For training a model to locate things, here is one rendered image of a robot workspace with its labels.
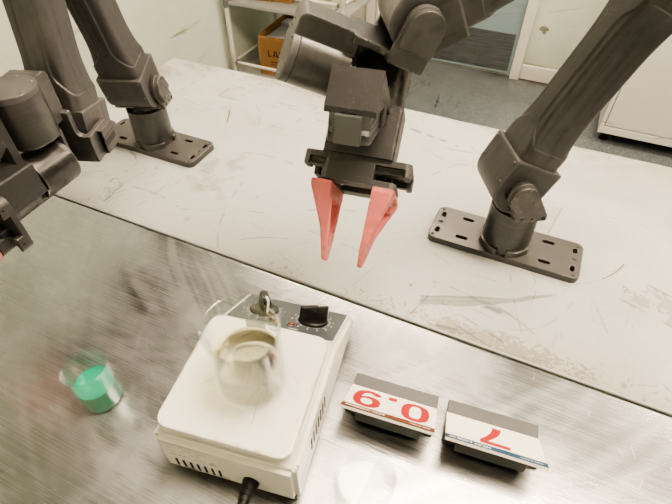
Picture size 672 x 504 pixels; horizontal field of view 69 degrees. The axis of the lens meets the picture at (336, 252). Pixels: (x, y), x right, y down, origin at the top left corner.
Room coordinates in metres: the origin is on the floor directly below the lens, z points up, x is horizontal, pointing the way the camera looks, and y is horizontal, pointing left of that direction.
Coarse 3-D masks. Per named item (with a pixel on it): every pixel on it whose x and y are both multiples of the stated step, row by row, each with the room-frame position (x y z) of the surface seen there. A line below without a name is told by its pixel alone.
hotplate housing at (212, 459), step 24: (336, 336) 0.29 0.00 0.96; (336, 360) 0.27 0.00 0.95; (312, 408) 0.21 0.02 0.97; (168, 432) 0.18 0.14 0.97; (312, 432) 0.19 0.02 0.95; (168, 456) 0.18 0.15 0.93; (192, 456) 0.17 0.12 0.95; (216, 456) 0.16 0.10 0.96; (240, 456) 0.16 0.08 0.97; (240, 480) 0.16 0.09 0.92; (264, 480) 0.15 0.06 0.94; (288, 480) 0.15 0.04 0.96
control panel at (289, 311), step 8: (280, 304) 0.35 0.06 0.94; (288, 304) 0.35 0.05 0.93; (296, 304) 0.35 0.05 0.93; (280, 312) 0.33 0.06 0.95; (288, 312) 0.33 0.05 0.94; (296, 312) 0.33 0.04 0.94; (288, 320) 0.31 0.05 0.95; (296, 320) 0.31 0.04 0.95; (328, 320) 0.32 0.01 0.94; (336, 320) 0.32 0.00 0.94; (288, 328) 0.30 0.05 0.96; (296, 328) 0.30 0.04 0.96; (304, 328) 0.30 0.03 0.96; (312, 328) 0.30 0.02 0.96; (320, 328) 0.30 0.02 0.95; (328, 328) 0.30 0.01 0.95; (336, 328) 0.30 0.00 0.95; (320, 336) 0.29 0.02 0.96; (328, 336) 0.29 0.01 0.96
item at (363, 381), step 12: (360, 384) 0.27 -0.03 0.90; (372, 384) 0.27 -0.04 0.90; (384, 384) 0.27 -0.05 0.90; (396, 384) 0.27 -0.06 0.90; (396, 396) 0.25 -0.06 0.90; (408, 396) 0.25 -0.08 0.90; (420, 396) 0.25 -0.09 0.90; (432, 396) 0.25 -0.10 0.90; (348, 408) 0.22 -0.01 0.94; (432, 408) 0.24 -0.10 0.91; (360, 420) 0.22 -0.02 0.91; (372, 420) 0.22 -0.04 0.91; (384, 420) 0.21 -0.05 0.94; (408, 420) 0.21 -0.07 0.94; (396, 432) 0.21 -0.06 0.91; (408, 432) 0.21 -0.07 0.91; (420, 432) 0.21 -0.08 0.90; (432, 432) 0.20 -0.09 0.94
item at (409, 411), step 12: (348, 396) 0.24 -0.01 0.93; (360, 396) 0.24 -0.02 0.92; (372, 396) 0.24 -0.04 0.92; (384, 396) 0.25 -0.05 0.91; (372, 408) 0.22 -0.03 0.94; (384, 408) 0.22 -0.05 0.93; (396, 408) 0.23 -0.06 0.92; (408, 408) 0.23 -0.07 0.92; (420, 408) 0.23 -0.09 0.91; (420, 420) 0.21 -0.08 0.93; (432, 420) 0.21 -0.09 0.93
